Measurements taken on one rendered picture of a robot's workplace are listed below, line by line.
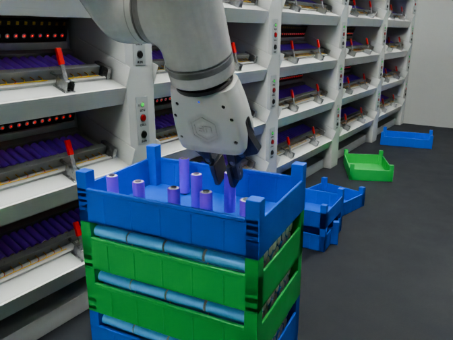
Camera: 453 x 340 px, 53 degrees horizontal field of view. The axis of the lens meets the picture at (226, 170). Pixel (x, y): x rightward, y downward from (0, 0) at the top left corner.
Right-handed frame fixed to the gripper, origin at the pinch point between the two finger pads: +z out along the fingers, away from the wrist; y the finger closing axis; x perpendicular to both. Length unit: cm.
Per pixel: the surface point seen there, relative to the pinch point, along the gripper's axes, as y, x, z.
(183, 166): -11.7, 4.9, 5.4
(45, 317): -50, -13, 42
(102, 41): -50, 37, -2
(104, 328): -17.8, -19.8, 20.5
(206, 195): 0.1, -6.6, -0.9
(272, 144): -32, 86, 65
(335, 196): -4, 71, 73
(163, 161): -18.2, 7.9, 7.6
